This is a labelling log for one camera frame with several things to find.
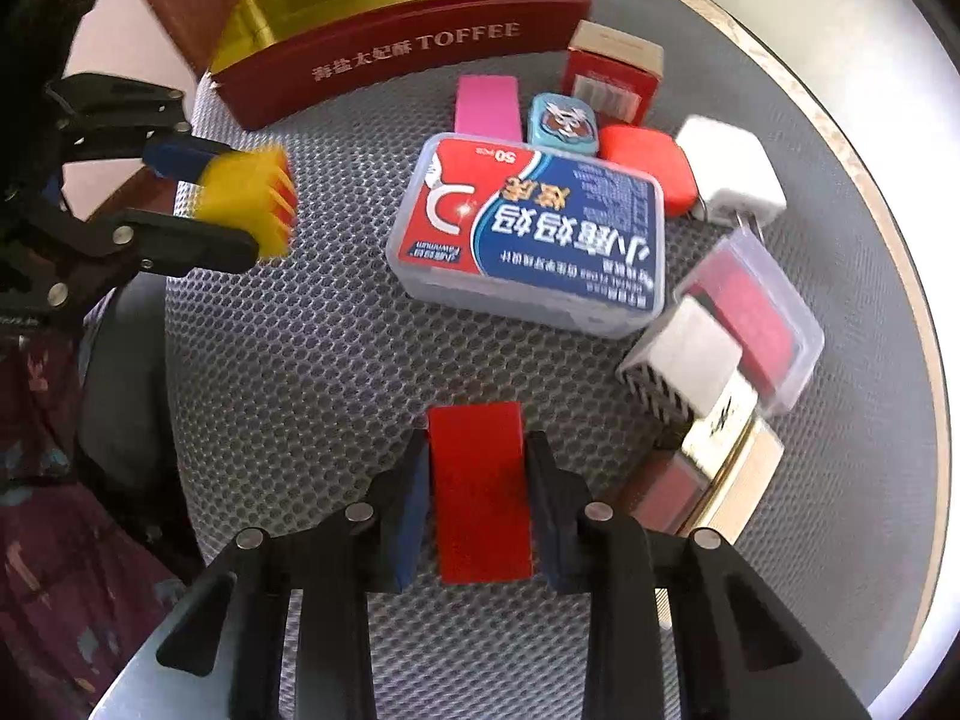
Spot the gold and maroon box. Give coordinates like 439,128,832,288
613,374,784,543

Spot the clear floss pick box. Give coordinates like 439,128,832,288
386,133,665,340

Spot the white black zigzag cube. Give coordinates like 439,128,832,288
617,296,742,422

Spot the red tan carton box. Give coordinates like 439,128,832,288
562,20,664,125

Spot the clear case with red insert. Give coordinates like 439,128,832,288
672,226,825,418

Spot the grey honeycomb mat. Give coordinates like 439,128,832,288
166,0,949,718

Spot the red gold toffee tin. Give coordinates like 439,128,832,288
146,0,590,130

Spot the white charger plug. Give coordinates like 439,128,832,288
675,115,788,227

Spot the yellow red striped block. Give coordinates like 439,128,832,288
192,145,298,259

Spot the red rectangular block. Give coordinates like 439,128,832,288
428,401,534,585

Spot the red rounded square block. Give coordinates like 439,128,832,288
599,124,700,218

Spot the pink rectangular block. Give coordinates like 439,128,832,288
454,75,524,142

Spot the small blue tin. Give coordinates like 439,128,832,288
526,93,599,156

